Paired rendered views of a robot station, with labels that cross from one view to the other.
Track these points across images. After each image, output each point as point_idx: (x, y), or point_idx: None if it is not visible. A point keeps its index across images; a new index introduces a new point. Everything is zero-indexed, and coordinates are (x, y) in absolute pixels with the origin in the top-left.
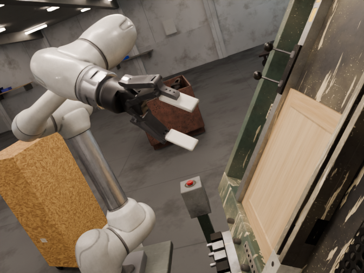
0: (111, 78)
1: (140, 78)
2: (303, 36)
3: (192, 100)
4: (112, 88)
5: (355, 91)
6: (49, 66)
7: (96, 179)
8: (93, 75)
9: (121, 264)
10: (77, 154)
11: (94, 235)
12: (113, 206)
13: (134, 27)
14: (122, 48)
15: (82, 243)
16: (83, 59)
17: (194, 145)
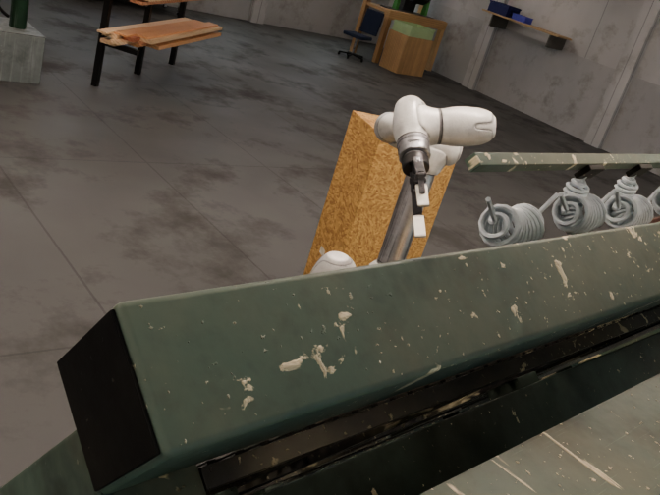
0: (419, 151)
1: (419, 166)
2: None
3: (425, 201)
4: (412, 157)
5: None
6: (402, 112)
7: (394, 221)
8: (413, 140)
9: None
10: (402, 186)
11: (344, 260)
12: (382, 259)
13: (491, 133)
14: (462, 138)
15: (331, 255)
16: (422, 125)
17: (419, 236)
